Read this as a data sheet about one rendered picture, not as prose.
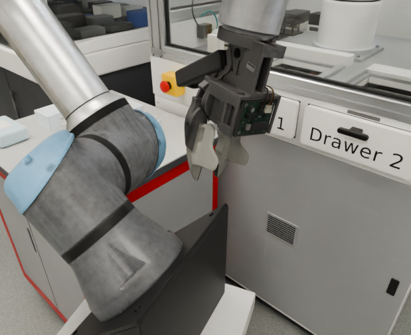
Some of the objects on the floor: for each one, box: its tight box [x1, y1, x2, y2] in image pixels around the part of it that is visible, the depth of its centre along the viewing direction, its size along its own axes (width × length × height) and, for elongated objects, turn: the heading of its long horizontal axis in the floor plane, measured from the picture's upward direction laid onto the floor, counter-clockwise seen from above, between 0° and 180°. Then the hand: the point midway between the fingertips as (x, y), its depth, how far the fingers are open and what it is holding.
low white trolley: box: [0, 90, 218, 323], centre depth 138 cm, size 58×62×76 cm
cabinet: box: [155, 94, 411, 335], centre depth 160 cm, size 95×103×80 cm
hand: (205, 167), depth 54 cm, fingers open, 3 cm apart
